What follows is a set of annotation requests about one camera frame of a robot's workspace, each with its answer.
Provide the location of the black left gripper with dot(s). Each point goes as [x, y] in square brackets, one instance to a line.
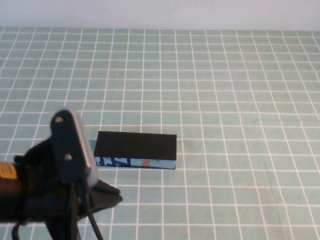
[40, 175]

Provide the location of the black and blue glasses case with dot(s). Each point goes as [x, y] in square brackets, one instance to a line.
[135, 145]

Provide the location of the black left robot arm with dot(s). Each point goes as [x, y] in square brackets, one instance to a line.
[10, 195]

